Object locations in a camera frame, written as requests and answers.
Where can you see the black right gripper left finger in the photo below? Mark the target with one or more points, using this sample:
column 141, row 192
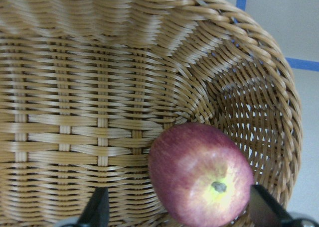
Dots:
column 97, row 212

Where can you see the wicker basket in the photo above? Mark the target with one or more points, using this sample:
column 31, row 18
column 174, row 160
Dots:
column 87, row 85

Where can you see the red yellow apple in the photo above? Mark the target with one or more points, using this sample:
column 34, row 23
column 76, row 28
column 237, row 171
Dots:
column 199, row 175

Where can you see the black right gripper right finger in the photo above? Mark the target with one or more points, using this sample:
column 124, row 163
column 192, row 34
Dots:
column 265, row 211

